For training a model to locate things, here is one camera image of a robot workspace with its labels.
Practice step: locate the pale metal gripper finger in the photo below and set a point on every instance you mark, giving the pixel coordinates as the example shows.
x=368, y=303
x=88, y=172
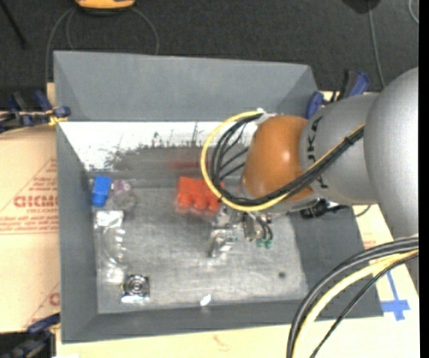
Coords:
x=216, y=242
x=230, y=241

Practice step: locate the orange studded toy block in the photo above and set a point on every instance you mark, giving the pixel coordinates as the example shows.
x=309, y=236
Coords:
x=195, y=194

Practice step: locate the small white oval piece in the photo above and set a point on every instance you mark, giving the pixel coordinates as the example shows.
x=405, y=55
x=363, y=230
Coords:
x=205, y=300

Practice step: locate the clear square glass dish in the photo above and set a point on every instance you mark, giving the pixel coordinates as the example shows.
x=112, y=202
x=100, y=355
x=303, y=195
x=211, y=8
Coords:
x=136, y=286

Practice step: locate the clear glass thing, purple tint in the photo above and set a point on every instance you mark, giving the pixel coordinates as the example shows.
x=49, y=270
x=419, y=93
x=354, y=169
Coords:
x=124, y=194

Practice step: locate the clear plastic bottle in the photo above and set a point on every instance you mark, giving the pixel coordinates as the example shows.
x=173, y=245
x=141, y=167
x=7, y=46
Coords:
x=110, y=244

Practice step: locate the blue block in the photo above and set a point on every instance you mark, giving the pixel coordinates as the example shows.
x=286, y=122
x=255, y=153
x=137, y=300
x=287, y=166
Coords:
x=101, y=190

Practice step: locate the grey metal bin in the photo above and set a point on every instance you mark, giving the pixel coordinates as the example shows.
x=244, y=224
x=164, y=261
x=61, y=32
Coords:
x=169, y=88

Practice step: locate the brown cardboard board, red print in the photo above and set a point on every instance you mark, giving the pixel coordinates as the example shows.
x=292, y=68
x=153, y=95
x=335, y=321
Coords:
x=20, y=237

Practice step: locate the black cylinder on white bracket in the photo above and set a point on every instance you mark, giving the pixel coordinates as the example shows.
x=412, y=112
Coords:
x=316, y=210

